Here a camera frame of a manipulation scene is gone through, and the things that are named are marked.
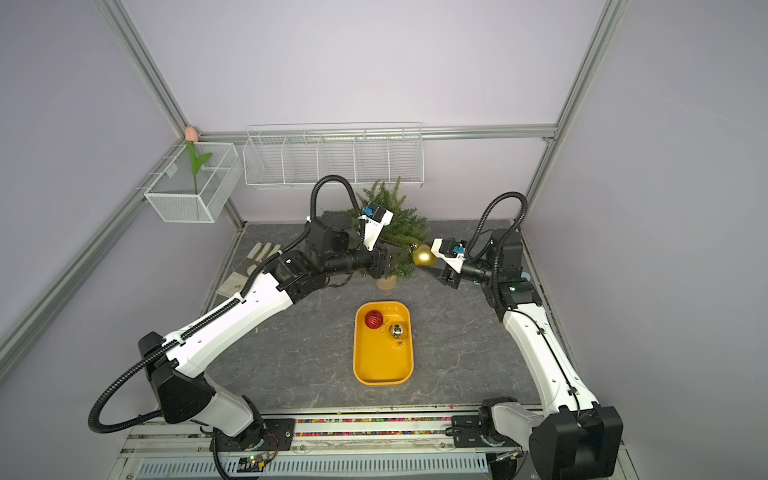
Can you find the shiny silver ornament ball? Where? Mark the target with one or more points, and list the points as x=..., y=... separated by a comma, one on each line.
x=398, y=331

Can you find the pink artificial tulip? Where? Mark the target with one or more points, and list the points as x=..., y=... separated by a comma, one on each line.
x=197, y=161

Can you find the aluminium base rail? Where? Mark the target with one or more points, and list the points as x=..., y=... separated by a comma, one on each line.
x=437, y=441

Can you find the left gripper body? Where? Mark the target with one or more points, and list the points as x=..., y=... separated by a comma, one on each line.
x=373, y=262

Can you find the white wire wall basket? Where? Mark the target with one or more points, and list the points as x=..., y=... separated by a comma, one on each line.
x=288, y=155

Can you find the yellow plastic tray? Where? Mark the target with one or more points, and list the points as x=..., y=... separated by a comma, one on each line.
x=378, y=359

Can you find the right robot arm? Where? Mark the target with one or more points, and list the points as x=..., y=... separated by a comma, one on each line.
x=574, y=436

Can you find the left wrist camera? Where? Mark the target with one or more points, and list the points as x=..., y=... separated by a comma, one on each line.
x=372, y=220

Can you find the red ribbed ornament ball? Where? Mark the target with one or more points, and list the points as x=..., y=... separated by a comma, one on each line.
x=374, y=319

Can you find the matte gold ornament ball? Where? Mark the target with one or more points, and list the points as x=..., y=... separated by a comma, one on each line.
x=424, y=256

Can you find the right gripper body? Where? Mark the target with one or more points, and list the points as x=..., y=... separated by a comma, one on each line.
x=474, y=273

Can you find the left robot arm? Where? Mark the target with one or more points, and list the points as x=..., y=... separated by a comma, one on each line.
x=328, y=246

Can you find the small green christmas tree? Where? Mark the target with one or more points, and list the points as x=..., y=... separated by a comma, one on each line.
x=407, y=229

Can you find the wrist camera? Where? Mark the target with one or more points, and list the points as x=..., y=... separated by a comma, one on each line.
x=372, y=220
x=451, y=252

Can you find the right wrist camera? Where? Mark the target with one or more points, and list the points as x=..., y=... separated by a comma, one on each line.
x=451, y=252

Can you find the white mesh wall box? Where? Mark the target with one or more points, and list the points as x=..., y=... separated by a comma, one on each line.
x=172, y=195

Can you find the beige work glove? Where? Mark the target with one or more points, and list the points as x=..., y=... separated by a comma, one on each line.
x=236, y=280

